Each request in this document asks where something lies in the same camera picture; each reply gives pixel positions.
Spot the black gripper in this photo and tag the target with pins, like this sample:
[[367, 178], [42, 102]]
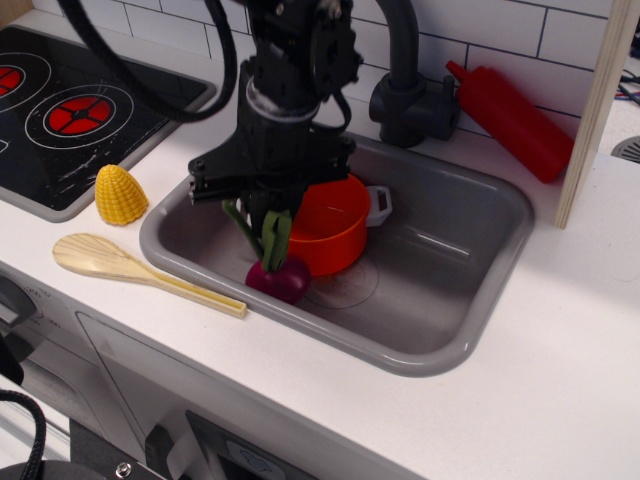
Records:
[[270, 160]]

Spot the purple beet with green stems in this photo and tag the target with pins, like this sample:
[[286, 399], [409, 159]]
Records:
[[275, 272]]

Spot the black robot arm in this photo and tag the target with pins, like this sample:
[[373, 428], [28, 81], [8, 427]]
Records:
[[305, 55]]

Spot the grey sink basin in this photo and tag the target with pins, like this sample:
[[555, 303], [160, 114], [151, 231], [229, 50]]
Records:
[[418, 299]]

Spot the yellow toy corn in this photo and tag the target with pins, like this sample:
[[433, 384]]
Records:
[[119, 198]]

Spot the dark grey faucet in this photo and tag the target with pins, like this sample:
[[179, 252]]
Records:
[[406, 109]]

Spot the wooden spoon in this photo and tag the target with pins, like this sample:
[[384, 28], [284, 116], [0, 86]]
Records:
[[98, 257]]

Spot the white oven front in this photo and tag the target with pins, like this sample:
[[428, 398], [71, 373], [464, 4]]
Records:
[[184, 423]]

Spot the red ketchup bottle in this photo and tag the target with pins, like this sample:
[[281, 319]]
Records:
[[499, 108]]

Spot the light wooden side panel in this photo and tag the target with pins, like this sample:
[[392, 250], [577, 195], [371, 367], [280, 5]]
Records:
[[621, 25]]

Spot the orange pot with white handles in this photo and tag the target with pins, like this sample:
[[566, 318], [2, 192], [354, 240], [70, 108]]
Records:
[[330, 230]]

